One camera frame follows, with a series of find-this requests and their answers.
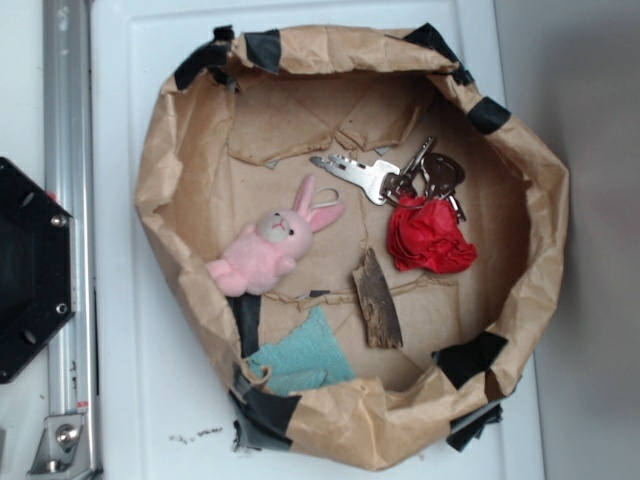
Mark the light blue cloth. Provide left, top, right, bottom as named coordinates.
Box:
left=248, top=307, right=356, bottom=396

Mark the red crumpled cloth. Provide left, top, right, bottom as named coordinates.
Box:
left=387, top=196, right=478, bottom=274

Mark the brown paper bag bin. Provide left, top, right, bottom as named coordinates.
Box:
left=135, top=25, right=569, bottom=470

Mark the pink plush bunny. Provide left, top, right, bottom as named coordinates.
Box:
left=207, top=174, right=346, bottom=297

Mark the large silver key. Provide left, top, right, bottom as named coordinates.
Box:
left=309, top=154, right=400, bottom=205

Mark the dark wood piece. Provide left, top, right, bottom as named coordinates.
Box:
left=352, top=247, right=403, bottom=349

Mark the key ring with small keys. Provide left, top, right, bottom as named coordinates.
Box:
left=382, top=136, right=468, bottom=223

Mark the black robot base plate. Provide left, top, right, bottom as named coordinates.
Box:
left=0, top=157, right=74, bottom=384

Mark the aluminium frame rail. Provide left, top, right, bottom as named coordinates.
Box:
left=43, top=1, right=101, bottom=479

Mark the metal corner bracket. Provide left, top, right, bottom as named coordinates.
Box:
left=26, top=413, right=91, bottom=479

